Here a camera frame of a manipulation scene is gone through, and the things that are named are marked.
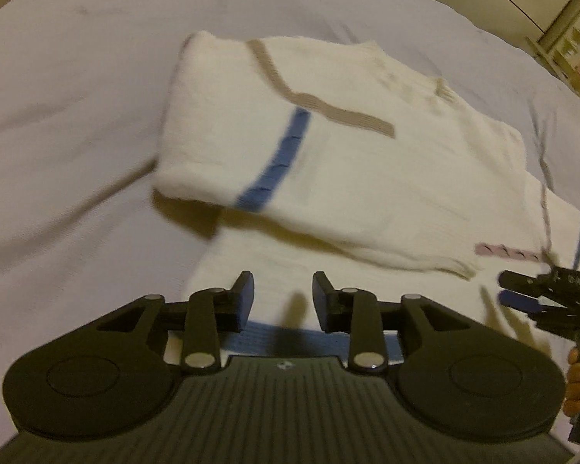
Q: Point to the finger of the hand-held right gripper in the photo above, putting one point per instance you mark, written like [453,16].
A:
[519,280]
[522,303]

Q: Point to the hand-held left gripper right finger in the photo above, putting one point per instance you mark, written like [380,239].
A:
[321,299]

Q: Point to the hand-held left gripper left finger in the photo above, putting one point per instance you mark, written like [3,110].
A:
[245,299]

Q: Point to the white striped knit sweater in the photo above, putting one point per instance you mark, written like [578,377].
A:
[367,179]

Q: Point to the cream nightstand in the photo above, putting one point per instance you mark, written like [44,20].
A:
[556,53]

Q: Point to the grey bed sheet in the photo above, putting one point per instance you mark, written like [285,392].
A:
[77,106]

